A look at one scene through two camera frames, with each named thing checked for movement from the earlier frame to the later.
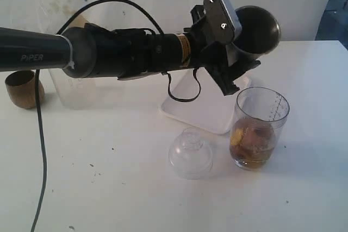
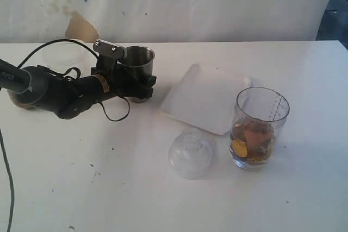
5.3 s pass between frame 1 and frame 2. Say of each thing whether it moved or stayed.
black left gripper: moved
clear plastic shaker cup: stayed
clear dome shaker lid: stayed
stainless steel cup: moved
